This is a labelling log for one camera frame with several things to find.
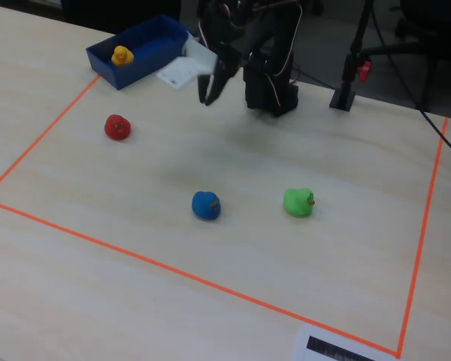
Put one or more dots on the blue rubber duck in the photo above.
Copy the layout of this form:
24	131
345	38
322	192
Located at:
204	206

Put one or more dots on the blue plastic box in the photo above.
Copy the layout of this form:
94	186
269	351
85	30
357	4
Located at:
112	73

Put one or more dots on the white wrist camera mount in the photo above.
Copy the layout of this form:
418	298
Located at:
189	65

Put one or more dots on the black office chair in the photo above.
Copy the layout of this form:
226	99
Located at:
417	45

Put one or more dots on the red rubber duck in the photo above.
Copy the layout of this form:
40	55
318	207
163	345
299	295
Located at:
117	128

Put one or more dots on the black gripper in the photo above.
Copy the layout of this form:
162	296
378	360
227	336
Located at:
224	65

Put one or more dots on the yellow rubber duck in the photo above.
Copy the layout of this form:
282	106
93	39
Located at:
121	57

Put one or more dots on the orange tape rectangle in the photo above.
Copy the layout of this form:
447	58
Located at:
41	135

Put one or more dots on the white paper with black bar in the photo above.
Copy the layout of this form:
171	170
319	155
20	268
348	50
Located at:
315	344

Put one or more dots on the green rubber duck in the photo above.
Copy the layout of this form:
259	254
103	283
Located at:
296	203

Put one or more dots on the black camera stand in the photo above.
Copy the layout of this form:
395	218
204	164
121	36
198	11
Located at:
345	75

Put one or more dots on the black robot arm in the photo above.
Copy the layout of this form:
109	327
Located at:
270	86

